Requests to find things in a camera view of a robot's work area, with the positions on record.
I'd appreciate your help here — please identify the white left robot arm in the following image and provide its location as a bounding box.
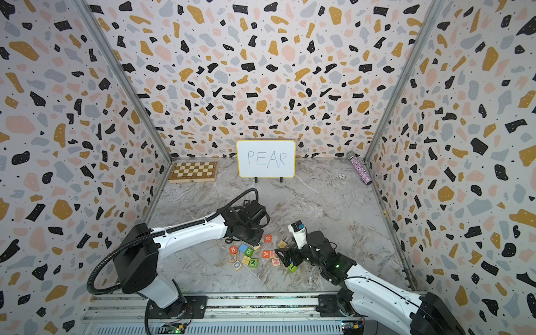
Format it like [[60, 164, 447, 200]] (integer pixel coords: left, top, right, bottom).
[[87, 188, 270, 319]]

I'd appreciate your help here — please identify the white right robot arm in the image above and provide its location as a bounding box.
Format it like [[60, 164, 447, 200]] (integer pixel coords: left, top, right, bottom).
[[275, 221, 465, 334]]

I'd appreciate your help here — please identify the green I block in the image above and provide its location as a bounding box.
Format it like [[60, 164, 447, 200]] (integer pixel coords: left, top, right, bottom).
[[288, 263, 297, 273]]

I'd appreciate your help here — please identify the wooden yellow plus block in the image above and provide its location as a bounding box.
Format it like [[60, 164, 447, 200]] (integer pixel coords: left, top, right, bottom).
[[241, 255, 251, 265]]

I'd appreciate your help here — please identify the green N block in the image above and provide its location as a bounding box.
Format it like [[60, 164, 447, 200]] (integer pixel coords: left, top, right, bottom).
[[248, 258, 258, 268]]

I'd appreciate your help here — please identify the yellow framed whiteboard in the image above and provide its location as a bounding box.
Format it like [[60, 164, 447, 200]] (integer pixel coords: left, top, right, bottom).
[[236, 140, 297, 179]]

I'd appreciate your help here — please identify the wooden chessboard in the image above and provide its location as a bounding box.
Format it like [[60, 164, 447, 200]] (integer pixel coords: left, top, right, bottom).
[[168, 162, 217, 184]]

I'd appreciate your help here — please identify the pink glitter bottle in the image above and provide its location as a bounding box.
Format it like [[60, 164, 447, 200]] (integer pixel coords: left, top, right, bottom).
[[346, 152, 373, 185]]

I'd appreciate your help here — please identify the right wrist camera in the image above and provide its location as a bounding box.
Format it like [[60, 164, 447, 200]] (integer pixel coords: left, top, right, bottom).
[[288, 221, 307, 250]]

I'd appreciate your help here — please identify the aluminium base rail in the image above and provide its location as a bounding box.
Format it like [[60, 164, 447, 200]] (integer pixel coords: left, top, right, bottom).
[[79, 292, 378, 335]]

